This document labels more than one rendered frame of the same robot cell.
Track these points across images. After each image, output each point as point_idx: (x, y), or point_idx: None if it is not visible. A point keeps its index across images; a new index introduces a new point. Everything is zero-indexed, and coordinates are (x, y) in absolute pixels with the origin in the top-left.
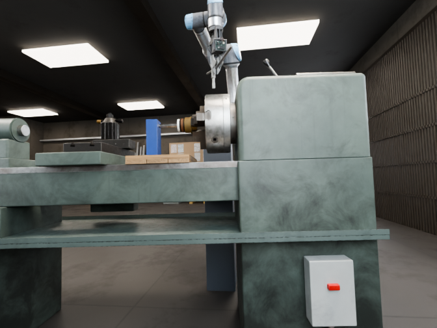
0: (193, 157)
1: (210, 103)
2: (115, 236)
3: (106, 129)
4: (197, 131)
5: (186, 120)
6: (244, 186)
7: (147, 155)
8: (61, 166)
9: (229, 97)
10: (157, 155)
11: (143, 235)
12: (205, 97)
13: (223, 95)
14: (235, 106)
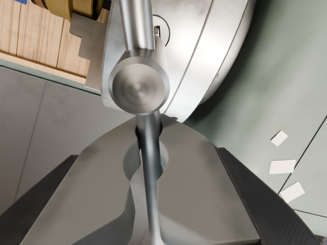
0: (105, 14)
1: (120, 108)
2: (37, 78)
3: None
4: (103, 8)
5: (58, 13)
6: None
7: (12, 61)
8: None
9: (188, 117)
10: (33, 68)
11: (65, 86)
12: (103, 92)
13: (172, 105)
14: (207, 98)
